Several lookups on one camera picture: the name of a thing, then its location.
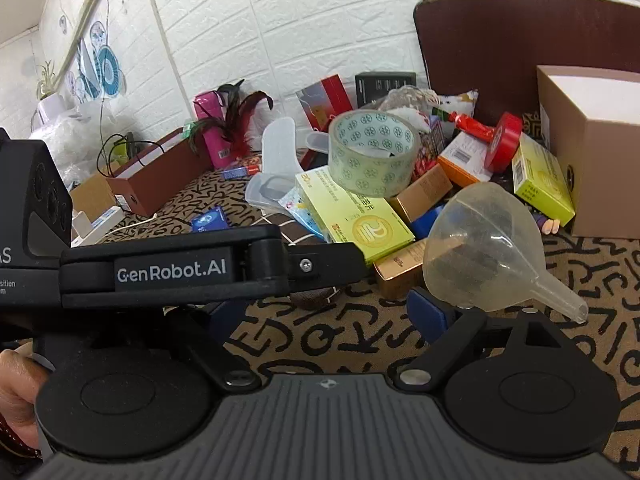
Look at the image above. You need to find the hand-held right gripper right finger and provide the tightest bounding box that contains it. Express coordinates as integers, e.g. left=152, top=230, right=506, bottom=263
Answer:
left=392, top=287, right=581, bottom=393

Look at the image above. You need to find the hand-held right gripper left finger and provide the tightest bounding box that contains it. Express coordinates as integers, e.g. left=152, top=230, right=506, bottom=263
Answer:
left=165, top=302, right=263, bottom=391

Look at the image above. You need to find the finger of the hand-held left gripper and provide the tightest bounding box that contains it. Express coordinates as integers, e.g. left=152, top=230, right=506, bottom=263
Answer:
left=245, top=240, right=375, bottom=296

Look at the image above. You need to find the brown striped glasses case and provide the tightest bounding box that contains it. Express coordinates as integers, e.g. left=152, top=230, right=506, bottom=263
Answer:
left=250, top=212, right=346, bottom=311

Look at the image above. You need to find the clear plastic funnel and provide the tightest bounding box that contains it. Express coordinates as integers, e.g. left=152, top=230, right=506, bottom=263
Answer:
left=422, top=182, right=590, bottom=324

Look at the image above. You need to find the pink-brown cardboard box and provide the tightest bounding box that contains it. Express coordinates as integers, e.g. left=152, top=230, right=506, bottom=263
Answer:
left=536, top=65, right=640, bottom=240

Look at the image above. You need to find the person's left hand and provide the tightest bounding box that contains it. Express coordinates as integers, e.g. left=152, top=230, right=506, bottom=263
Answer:
left=0, top=349, right=51, bottom=456

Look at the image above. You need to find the gold brown box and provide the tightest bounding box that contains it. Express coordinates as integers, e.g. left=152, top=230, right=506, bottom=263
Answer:
left=372, top=239, right=432, bottom=301

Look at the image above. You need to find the large yellow-green medicine box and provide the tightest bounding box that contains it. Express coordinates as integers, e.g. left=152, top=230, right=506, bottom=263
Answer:
left=294, top=167, right=416, bottom=267

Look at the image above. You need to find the white and blue packet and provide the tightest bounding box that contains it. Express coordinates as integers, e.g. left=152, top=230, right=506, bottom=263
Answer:
left=279, top=185, right=328, bottom=241

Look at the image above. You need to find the letter-patterned tablecloth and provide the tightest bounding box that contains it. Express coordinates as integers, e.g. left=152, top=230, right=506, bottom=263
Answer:
left=97, top=160, right=640, bottom=480

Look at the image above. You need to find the small blue box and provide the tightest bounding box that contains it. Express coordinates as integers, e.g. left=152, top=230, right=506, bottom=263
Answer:
left=190, top=207, right=228, bottom=233

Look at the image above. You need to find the dark blue box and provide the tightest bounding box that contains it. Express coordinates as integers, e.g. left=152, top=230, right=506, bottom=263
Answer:
left=411, top=206, right=447, bottom=240

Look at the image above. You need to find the brown open side box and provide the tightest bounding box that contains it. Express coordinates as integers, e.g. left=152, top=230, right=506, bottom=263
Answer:
left=105, top=127, right=211, bottom=218

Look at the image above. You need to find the plain cardboard carton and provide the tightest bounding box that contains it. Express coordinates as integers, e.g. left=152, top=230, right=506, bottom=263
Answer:
left=70, top=175, right=118, bottom=226

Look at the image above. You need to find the clear printed tape roll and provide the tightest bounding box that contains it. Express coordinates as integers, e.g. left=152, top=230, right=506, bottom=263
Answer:
left=327, top=109, right=420, bottom=198

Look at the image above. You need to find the small brown cardboard box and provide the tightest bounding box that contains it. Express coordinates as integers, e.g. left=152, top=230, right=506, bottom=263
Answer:
left=387, top=164, right=454, bottom=224

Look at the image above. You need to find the blue and red card pack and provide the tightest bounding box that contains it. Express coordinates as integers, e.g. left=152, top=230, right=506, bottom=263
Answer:
left=222, top=156, right=263, bottom=181

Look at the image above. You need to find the clear plastic tray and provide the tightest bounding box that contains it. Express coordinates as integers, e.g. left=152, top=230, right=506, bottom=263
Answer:
left=245, top=117, right=306, bottom=208

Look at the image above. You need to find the purple toy figure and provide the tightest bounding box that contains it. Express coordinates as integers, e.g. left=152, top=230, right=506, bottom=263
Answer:
left=532, top=210, right=561, bottom=235

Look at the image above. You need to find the pink bottle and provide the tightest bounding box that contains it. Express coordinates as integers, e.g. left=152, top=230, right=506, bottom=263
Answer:
left=194, top=91, right=241, bottom=170

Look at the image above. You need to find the orange and white box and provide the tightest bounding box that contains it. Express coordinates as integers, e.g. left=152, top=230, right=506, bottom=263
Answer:
left=436, top=130, right=496, bottom=188

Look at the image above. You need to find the colourful printed packet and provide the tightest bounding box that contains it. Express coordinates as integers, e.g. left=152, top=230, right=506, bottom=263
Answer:
left=412, top=119, right=447, bottom=181

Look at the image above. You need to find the clear plastic bag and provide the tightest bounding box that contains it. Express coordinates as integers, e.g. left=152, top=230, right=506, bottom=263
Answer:
left=30, top=105, right=111, bottom=181

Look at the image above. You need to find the red feather plant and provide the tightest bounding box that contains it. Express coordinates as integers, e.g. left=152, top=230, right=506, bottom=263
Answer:
left=187, top=80, right=275, bottom=158

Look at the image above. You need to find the red box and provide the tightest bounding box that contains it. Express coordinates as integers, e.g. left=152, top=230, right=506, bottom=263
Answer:
left=295, top=75, right=353, bottom=133

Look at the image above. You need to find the small yellow-green medicine box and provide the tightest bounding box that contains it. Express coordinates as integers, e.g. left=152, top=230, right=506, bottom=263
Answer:
left=511, top=132, right=576, bottom=228

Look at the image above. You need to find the red tape roll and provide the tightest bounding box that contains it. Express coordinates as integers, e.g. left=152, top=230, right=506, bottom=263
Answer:
left=484, top=112, right=524, bottom=174

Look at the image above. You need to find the black box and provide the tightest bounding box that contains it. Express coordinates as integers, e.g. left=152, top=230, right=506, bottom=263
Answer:
left=355, top=72, right=417, bottom=110

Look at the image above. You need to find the red tube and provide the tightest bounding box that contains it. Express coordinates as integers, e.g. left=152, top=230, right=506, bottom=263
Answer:
left=447, top=110, right=498, bottom=143

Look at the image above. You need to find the small printed pillow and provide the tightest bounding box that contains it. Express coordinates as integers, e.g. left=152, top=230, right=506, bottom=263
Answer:
left=430, top=89, right=480, bottom=123

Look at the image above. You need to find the potted plant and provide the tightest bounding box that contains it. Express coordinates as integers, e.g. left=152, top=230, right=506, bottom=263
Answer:
left=34, top=60, right=67, bottom=108

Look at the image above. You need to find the dark brown wooden board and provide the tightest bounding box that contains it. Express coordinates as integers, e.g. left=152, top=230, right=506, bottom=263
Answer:
left=414, top=0, right=640, bottom=126

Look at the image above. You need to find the blue paper wall decoration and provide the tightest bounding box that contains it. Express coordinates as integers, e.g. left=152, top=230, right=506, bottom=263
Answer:
left=60, top=10, right=123, bottom=101

